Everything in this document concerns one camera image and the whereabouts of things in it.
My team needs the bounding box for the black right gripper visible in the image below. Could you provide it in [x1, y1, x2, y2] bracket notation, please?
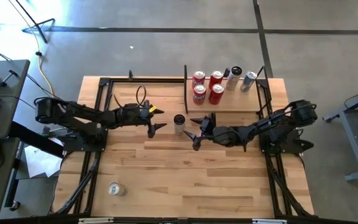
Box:
[183, 112, 222, 152]

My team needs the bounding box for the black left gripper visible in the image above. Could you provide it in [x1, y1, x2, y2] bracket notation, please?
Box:
[131, 101, 168, 139]

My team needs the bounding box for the white Celsius can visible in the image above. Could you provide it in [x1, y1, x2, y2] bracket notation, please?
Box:
[173, 114, 186, 136]
[225, 65, 243, 92]

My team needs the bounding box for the red Fanta strawberry can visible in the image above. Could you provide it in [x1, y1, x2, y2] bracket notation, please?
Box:
[191, 70, 206, 90]
[192, 83, 208, 106]

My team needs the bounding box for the red Coca-Cola can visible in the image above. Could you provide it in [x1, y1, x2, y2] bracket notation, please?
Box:
[209, 70, 224, 90]
[208, 83, 225, 106]

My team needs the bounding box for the blue and silver can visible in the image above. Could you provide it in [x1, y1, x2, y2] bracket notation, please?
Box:
[239, 70, 258, 93]

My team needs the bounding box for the plain silver beverage can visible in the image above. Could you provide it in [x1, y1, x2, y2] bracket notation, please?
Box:
[108, 182, 127, 197]

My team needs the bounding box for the white paper sheet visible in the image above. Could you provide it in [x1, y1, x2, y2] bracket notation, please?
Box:
[23, 145, 64, 180]

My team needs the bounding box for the black side desk base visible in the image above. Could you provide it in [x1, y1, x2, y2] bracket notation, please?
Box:
[4, 120, 65, 212]

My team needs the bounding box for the black tripod stand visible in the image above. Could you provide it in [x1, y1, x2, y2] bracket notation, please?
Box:
[13, 0, 57, 44]

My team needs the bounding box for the grey side desk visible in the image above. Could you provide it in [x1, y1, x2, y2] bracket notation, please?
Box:
[0, 58, 31, 218]

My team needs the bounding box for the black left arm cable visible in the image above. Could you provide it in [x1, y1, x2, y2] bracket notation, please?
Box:
[112, 85, 148, 110]

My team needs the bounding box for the wooden shelf with black frame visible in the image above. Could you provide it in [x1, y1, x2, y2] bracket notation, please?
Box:
[183, 64, 267, 114]

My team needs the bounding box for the black aluminium table frame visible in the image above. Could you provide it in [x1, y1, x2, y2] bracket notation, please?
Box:
[50, 76, 316, 218]

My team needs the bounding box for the silver metal bracket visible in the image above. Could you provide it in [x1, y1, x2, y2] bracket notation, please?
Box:
[78, 217, 114, 224]
[252, 218, 288, 224]

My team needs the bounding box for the yellow cable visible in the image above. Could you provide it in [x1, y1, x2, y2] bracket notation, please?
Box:
[7, 0, 55, 97]

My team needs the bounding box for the grey desk frame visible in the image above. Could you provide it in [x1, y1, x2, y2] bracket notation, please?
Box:
[321, 80, 358, 182]

